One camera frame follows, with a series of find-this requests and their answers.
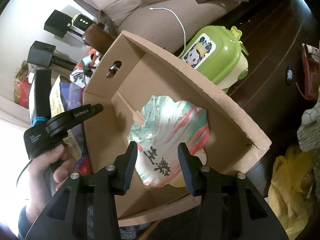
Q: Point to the green portable radio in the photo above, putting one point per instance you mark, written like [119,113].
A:
[81,22]

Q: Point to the green cartoon lunchbox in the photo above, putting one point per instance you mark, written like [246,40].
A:
[218,54]

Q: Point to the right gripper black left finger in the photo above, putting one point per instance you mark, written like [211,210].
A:
[128,166]

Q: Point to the left black speaker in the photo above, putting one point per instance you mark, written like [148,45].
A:
[41,54]

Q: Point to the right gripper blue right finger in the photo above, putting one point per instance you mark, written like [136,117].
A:
[191,170]

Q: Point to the painted paper hand fan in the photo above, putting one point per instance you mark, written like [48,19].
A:
[158,128]

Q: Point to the person's left hand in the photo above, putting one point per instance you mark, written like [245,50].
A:
[45,173]

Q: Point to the yellow plaid tablecloth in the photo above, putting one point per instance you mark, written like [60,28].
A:
[56,107]

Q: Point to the large cardboard box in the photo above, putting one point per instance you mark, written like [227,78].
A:
[139,69]

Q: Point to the brown paper bag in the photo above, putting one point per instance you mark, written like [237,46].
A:
[20,75]

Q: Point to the brown sofa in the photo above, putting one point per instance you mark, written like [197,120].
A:
[170,23]

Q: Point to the red tea gift bag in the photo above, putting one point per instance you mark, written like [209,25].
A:
[24,93]

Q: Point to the black speaker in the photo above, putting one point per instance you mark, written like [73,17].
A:
[41,54]
[58,23]

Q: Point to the right black speaker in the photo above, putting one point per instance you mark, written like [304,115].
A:
[58,23]

